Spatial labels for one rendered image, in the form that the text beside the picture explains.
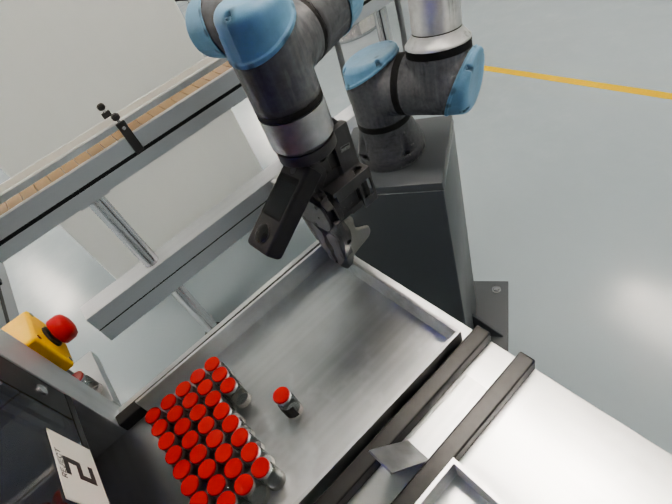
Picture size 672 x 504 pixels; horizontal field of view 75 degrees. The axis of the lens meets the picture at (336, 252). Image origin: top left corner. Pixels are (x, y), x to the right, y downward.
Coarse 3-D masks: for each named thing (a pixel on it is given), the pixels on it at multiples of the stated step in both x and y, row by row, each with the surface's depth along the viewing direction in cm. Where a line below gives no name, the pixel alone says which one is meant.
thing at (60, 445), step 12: (48, 432) 41; (60, 444) 41; (72, 444) 43; (60, 456) 40; (72, 456) 41; (84, 456) 43; (60, 468) 38; (72, 468) 40; (84, 468) 42; (96, 468) 44; (60, 480) 37; (72, 480) 38; (96, 480) 42; (72, 492) 37; (84, 492) 38; (96, 492) 40
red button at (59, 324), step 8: (48, 320) 58; (56, 320) 58; (64, 320) 59; (48, 328) 57; (56, 328) 58; (64, 328) 58; (72, 328) 59; (56, 336) 58; (64, 336) 58; (72, 336) 59
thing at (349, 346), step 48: (288, 288) 66; (336, 288) 65; (384, 288) 59; (240, 336) 64; (288, 336) 61; (336, 336) 59; (384, 336) 57; (432, 336) 55; (192, 384) 61; (288, 384) 56; (336, 384) 54; (384, 384) 52; (288, 432) 52; (336, 432) 50; (288, 480) 48
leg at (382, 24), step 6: (384, 6) 152; (378, 12) 155; (384, 12) 155; (378, 18) 156; (384, 18) 156; (378, 24) 158; (384, 24) 158; (378, 30) 160; (384, 30) 159; (390, 30) 161; (378, 36) 162; (384, 36) 161; (390, 36) 161
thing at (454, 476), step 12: (444, 468) 41; (456, 468) 42; (444, 480) 42; (456, 480) 43; (468, 480) 41; (432, 492) 41; (444, 492) 43; (456, 492) 42; (468, 492) 42; (480, 492) 41; (492, 492) 39
